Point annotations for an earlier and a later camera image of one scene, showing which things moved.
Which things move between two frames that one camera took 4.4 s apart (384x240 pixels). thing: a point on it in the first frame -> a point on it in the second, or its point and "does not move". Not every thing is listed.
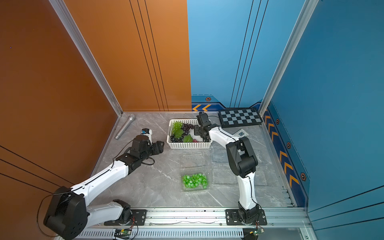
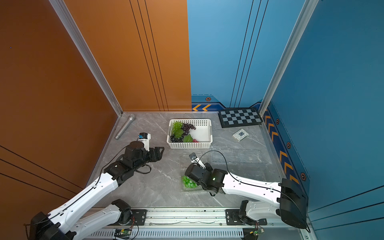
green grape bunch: x=193 y=181 does not move
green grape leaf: x=178 y=133 does not move
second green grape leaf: x=188 y=138 does not move
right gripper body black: x=202 y=130 -> x=208 y=168
